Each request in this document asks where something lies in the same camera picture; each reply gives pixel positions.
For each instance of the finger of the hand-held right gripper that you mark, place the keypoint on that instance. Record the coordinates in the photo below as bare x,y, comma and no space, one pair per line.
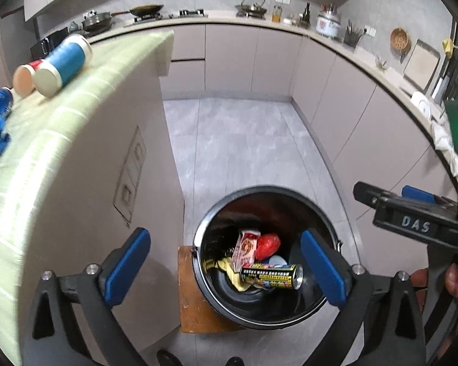
416,193
366,194

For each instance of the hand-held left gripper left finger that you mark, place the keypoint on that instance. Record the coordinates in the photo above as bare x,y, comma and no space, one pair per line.
128,267

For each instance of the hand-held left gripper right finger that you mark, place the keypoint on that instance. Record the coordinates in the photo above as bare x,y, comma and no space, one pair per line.
324,270

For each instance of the black yellow printed can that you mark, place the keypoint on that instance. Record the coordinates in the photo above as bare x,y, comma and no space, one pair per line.
271,276

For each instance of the red plastic bag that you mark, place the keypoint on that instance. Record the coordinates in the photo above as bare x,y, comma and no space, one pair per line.
267,246

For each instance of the red white snack packet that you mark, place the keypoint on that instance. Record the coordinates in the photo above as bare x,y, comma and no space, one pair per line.
246,249

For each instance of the black bucket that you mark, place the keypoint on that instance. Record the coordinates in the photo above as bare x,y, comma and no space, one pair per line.
213,293

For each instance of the yellow cloth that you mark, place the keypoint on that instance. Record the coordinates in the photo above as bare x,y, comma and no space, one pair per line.
229,270

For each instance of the white dish cloth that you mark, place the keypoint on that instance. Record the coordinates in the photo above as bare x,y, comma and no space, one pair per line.
444,137

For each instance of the wooden stool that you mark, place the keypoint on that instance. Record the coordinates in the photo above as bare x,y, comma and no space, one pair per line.
191,293

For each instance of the white plate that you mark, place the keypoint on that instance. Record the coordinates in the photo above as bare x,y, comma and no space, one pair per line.
423,105

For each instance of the island socket panel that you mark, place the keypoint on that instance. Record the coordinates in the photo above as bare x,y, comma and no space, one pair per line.
131,175

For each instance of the person's black shoe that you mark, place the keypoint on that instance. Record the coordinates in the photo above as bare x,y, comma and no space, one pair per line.
168,358
234,362

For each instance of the pale cutting board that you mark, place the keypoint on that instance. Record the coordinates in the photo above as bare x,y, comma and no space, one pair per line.
421,64

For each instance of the beige kitchen island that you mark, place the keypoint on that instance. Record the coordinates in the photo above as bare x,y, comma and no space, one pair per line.
99,122

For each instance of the yellow hanging rag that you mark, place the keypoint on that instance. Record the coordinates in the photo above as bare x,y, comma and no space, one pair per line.
448,45

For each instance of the round bamboo basket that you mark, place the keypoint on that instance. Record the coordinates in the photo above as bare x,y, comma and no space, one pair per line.
400,40

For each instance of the kitchen counter with cabinets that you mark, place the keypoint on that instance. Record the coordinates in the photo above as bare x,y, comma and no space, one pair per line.
274,68

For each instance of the black utensil holder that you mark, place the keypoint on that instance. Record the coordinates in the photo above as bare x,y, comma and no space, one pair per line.
351,38

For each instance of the green checked tablecloth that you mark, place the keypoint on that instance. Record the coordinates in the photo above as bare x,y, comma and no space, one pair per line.
61,122

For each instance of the white rice cooker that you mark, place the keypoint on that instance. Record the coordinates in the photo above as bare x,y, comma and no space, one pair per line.
328,24

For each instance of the dark glass bottle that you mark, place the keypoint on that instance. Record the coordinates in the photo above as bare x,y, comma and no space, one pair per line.
307,16

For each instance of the yellow oil bottle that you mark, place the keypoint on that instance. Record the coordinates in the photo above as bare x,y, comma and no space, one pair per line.
276,14

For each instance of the blue white paper cup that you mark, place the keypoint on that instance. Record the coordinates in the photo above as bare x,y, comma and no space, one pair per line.
63,64

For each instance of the red paper cup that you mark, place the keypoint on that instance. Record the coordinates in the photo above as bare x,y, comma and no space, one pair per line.
25,78

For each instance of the black microwave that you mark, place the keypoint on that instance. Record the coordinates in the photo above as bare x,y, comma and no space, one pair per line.
47,44

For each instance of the green ceramic jar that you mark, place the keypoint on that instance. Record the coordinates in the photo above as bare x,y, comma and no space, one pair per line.
73,27

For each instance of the dark wok with lid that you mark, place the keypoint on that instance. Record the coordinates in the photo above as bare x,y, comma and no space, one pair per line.
97,21

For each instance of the beige refrigerator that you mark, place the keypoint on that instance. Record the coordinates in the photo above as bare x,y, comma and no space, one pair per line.
7,45

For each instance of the black gas stove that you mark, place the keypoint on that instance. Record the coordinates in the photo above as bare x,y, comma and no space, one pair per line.
168,16

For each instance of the black frying pan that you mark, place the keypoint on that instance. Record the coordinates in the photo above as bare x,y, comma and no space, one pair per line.
147,8

